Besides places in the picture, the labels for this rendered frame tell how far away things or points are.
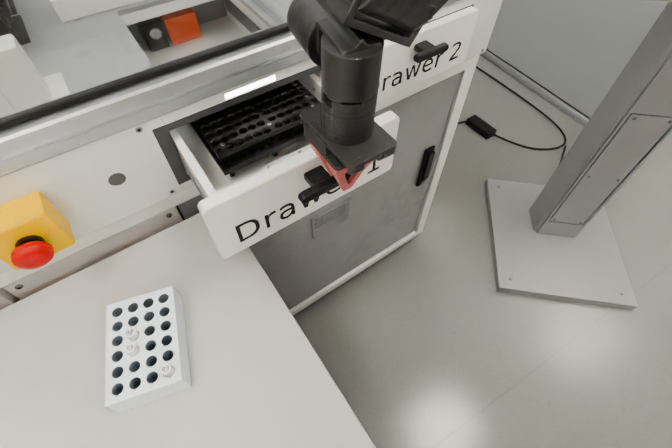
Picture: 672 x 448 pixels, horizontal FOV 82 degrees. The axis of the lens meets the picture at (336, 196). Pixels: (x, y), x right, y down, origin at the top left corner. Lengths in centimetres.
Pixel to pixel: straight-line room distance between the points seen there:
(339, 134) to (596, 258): 140
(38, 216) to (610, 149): 131
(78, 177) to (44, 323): 21
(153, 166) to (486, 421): 113
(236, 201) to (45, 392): 33
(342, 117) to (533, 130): 178
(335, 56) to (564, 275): 136
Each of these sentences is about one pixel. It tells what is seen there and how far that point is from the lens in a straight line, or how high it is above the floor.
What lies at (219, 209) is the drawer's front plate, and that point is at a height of 92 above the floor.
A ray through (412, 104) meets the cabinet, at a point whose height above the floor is 73.
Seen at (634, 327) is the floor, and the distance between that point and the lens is 168.
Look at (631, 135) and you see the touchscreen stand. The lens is 134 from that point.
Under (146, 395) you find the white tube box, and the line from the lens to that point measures 55.
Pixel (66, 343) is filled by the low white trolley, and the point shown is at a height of 76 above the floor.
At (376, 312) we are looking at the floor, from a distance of 138.
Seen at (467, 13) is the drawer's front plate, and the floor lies 93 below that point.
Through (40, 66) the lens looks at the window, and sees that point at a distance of 53.
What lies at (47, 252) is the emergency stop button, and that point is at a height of 88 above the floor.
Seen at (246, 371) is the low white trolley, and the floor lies 76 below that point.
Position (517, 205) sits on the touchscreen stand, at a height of 4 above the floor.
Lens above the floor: 128
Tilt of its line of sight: 52 degrees down
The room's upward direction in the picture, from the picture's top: straight up
